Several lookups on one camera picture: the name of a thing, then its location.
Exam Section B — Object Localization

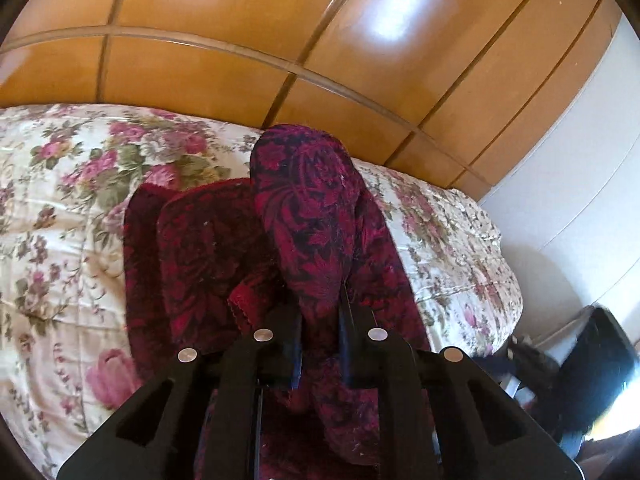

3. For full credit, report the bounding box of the floral quilted bedspread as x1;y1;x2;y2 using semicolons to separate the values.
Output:
1;104;524;479

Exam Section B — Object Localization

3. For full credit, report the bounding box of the black bag on floor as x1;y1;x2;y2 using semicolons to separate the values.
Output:
473;307;638;458

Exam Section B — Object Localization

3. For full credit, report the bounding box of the burgundy floral knit garment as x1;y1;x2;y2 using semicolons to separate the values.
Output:
124;125;430;479

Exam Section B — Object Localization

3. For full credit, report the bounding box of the wooden panelled wardrobe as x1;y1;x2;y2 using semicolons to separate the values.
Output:
1;0;622;198

